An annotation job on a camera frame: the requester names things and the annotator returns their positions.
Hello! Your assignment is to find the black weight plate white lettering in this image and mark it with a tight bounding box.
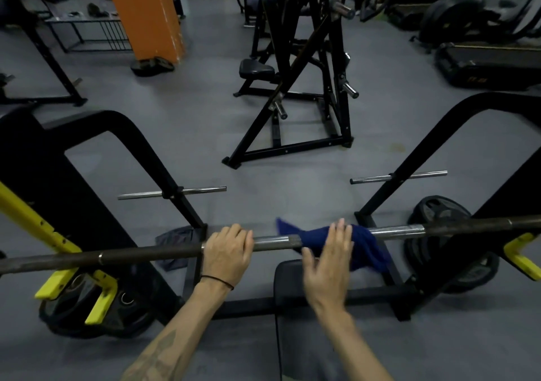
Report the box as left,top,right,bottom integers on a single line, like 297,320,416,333
38,273,107,338

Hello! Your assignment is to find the black wire frame table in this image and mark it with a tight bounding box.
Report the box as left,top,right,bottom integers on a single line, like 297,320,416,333
44,15,132,54

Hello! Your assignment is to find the black and red lever machine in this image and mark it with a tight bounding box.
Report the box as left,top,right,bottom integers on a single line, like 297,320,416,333
221,0,394,170

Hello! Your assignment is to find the person's left forearm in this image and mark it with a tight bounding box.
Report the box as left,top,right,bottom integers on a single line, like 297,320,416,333
120,281,233,381

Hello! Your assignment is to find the blue cleaning cloth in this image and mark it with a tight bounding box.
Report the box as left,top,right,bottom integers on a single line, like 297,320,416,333
275,218,392,274

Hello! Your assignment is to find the yellow bar hook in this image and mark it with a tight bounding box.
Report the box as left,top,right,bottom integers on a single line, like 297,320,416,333
0,181,118,326
503,232,541,282

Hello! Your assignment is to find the large black weight plate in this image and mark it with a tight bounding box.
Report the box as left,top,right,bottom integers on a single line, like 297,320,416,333
403,195,500,295

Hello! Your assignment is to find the grey cloth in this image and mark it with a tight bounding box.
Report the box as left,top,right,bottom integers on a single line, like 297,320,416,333
155,226,195,272

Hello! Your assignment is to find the wide orange pillar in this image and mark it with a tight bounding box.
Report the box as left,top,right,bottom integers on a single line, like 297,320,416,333
99,0,187,64

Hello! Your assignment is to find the black elliptical trainer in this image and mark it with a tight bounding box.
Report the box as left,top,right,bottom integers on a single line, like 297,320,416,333
412,0,541,52

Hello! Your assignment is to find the black hair tie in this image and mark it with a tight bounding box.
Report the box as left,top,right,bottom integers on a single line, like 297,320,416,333
199,274,236,291

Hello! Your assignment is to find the black squat rack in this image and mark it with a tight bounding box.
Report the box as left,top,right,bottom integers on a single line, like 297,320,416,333
0,0,88,108

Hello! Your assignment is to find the black bench press rack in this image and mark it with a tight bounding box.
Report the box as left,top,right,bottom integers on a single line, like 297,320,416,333
0,92,541,325

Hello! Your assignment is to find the black plate-loaded machine frame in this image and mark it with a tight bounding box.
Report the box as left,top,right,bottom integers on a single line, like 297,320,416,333
249,0,276,60

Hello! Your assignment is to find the person's right forearm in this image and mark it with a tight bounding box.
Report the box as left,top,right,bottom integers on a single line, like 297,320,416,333
314,308,394,381

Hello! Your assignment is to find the black padded bench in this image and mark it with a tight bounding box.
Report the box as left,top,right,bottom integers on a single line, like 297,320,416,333
273,260,360,381

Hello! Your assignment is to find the steel barbell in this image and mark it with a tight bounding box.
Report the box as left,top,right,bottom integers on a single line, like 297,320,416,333
0,215,541,276

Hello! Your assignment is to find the person's right hand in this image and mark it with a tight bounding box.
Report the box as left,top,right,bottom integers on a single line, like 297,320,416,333
301,219,354,314

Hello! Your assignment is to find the person's left hand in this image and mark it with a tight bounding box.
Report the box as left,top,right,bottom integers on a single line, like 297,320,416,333
201,223,255,289

